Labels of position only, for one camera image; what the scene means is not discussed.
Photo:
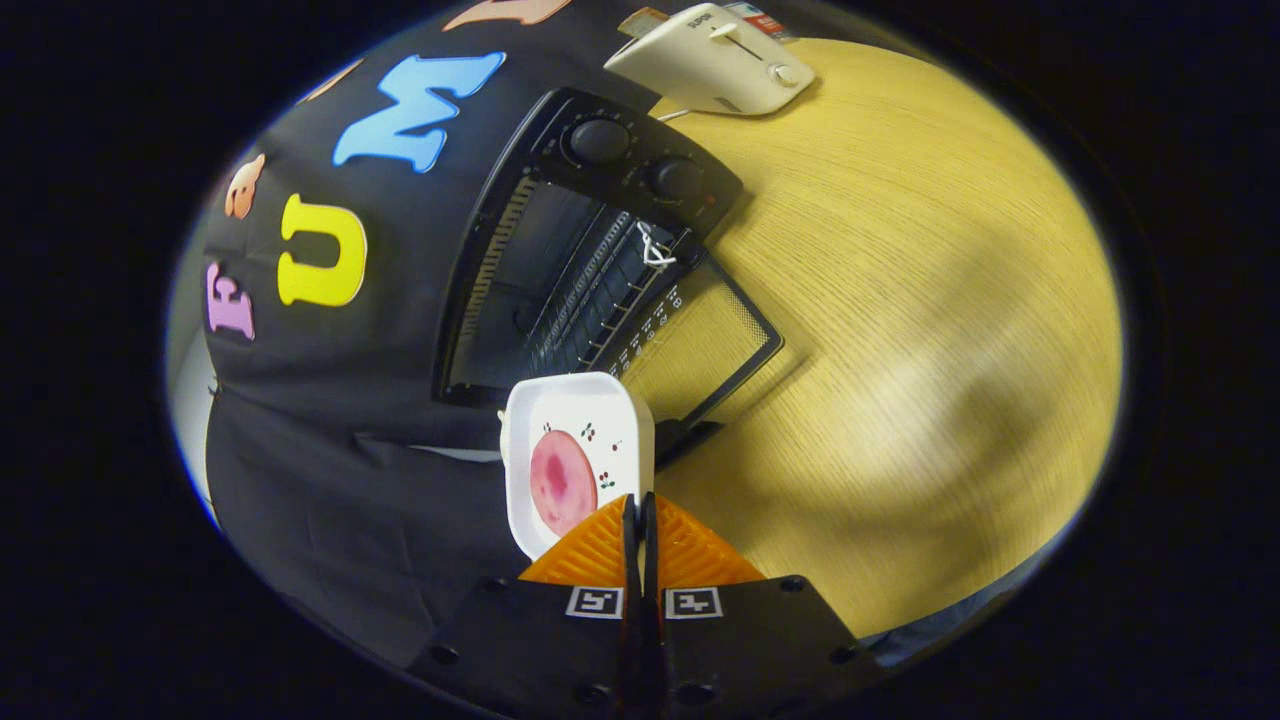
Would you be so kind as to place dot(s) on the clear water bottle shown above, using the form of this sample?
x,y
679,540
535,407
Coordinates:
x,y
762,22

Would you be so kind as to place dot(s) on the black toaster oven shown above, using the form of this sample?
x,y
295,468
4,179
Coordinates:
x,y
600,140

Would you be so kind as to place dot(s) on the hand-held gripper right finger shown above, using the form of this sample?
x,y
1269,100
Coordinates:
x,y
760,650

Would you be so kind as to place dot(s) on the pink ham slice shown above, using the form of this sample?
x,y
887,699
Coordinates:
x,y
562,485

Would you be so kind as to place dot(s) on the brown bread slice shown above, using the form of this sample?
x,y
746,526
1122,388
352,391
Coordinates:
x,y
642,22

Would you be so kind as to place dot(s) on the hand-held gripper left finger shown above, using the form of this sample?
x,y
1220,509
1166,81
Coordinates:
x,y
530,650

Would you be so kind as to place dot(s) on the white square plate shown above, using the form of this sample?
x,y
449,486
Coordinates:
x,y
600,410

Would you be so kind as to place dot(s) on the black backdrop cloth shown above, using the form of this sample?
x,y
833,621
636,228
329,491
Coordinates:
x,y
350,500

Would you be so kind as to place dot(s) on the white toaster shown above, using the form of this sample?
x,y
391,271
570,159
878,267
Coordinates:
x,y
700,70

